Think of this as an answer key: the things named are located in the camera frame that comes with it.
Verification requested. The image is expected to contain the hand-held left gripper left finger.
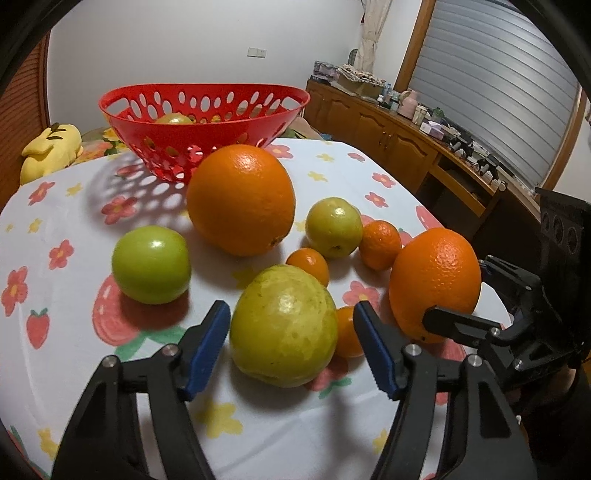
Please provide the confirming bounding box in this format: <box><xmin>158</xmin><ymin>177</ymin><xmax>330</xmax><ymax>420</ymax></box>
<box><xmin>51</xmin><ymin>300</ymin><xmax>232</xmax><ymax>480</ymax></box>

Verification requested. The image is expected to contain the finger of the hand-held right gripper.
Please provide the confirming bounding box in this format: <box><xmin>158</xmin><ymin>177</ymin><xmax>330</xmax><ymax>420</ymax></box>
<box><xmin>478</xmin><ymin>255</ymin><xmax>541</xmax><ymax>301</ymax></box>
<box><xmin>422</xmin><ymin>305</ymin><xmax>505</xmax><ymax>348</ymax></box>

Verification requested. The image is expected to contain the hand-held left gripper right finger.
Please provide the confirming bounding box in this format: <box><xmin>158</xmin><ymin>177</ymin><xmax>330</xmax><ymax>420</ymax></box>
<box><xmin>353</xmin><ymin>300</ymin><xmax>539</xmax><ymax>480</ymax></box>

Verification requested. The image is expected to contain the small tangerine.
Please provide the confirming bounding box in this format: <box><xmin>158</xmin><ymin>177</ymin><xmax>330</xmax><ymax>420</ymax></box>
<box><xmin>333</xmin><ymin>305</ymin><xmax>368</xmax><ymax>359</ymax></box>
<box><xmin>359</xmin><ymin>220</ymin><xmax>403</xmax><ymax>271</ymax></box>
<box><xmin>285</xmin><ymin>248</ymin><xmax>330</xmax><ymax>288</ymax></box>

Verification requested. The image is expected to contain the large orange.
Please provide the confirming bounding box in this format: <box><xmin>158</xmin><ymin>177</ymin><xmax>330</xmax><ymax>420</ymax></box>
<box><xmin>186</xmin><ymin>144</ymin><xmax>296</xmax><ymax>257</ymax></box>
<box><xmin>389</xmin><ymin>227</ymin><xmax>483</xmax><ymax>344</ymax></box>

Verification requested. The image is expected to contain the large yellow-green guava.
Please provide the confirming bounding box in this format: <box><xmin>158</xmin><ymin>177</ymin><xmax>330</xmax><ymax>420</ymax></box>
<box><xmin>229</xmin><ymin>265</ymin><xmax>339</xmax><ymax>388</ymax></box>

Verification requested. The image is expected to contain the green apple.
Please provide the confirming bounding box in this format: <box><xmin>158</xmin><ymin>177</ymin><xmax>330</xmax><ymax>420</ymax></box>
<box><xmin>112</xmin><ymin>225</ymin><xmax>192</xmax><ymax>305</ymax></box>

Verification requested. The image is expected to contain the yellow-green apple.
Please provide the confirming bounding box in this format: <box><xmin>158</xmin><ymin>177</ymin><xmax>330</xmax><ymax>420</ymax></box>
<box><xmin>305</xmin><ymin>197</ymin><xmax>364</xmax><ymax>259</ymax></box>

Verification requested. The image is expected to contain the red perforated plastic basket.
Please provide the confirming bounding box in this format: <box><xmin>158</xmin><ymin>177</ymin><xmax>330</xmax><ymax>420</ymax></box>
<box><xmin>98</xmin><ymin>83</ymin><xmax>311</xmax><ymax>184</ymax></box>

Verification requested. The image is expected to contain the white floral tablecloth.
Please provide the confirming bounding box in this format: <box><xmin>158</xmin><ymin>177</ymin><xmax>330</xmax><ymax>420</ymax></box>
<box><xmin>0</xmin><ymin>137</ymin><xmax>515</xmax><ymax>480</ymax></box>

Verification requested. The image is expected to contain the grey window blind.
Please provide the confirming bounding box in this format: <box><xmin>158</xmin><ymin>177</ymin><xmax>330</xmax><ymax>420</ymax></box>
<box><xmin>409</xmin><ymin>0</ymin><xmax>580</xmax><ymax>185</ymax></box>

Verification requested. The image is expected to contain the pink jug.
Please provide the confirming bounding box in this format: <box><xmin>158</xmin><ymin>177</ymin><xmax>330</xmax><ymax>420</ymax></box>
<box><xmin>399</xmin><ymin>90</ymin><xmax>421</xmax><ymax>118</ymax></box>

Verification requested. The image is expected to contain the wooden cabinet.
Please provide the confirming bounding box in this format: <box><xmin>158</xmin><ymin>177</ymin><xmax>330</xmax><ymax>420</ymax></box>
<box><xmin>305</xmin><ymin>78</ymin><xmax>541</xmax><ymax>232</ymax></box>

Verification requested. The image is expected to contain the yellow plush toy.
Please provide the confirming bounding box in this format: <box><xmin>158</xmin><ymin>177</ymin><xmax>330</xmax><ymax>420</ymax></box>
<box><xmin>20</xmin><ymin>122</ymin><xmax>85</xmax><ymax>186</ymax></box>

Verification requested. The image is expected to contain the stack of small boxes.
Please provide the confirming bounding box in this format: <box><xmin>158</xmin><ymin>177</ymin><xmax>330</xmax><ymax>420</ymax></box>
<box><xmin>314</xmin><ymin>60</ymin><xmax>340</xmax><ymax>84</ymax></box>

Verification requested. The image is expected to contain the beige curtain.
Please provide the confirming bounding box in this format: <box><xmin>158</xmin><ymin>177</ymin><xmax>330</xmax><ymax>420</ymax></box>
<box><xmin>353</xmin><ymin>0</ymin><xmax>391</xmax><ymax>77</ymax></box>

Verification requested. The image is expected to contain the wooden louvered door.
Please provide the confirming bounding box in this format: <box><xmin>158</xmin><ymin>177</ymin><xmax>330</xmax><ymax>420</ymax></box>
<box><xmin>0</xmin><ymin>37</ymin><xmax>51</xmax><ymax>208</ymax></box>

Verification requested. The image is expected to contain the wooden window frame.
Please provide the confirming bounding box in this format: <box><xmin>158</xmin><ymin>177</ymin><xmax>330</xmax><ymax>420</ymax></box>
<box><xmin>394</xmin><ymin>0</ymin><xmax>589</xmax><ymax>195</ymax></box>

